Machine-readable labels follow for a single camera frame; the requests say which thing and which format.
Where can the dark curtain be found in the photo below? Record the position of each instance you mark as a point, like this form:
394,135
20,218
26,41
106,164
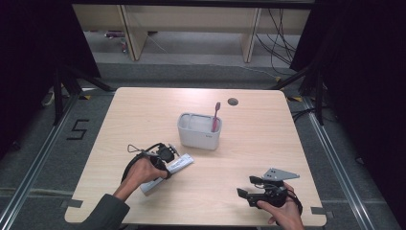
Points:
32,64
367,80

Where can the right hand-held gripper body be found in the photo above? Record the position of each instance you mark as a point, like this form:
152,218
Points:
271,196

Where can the light wooden shelf unit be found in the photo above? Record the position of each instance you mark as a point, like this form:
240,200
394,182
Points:
191,19

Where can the person's left hand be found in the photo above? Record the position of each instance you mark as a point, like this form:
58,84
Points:
143,172

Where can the metal floor rail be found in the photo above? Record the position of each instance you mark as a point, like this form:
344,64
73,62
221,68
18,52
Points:
338,166
35,169

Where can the pink and grey toothbrush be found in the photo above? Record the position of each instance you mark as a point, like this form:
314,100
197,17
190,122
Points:
216,119

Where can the black metal stand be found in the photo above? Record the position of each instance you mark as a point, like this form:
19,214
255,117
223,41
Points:
58,96
319,96

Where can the white toothpaste tube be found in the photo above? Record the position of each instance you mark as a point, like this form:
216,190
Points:
180,164

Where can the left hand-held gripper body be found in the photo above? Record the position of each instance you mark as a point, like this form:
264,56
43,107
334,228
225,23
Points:
163,154

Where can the person's right hand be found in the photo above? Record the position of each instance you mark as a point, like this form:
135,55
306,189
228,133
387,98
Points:
284,215

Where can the white plastic holder box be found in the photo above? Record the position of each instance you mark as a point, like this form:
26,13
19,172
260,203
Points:
198,137

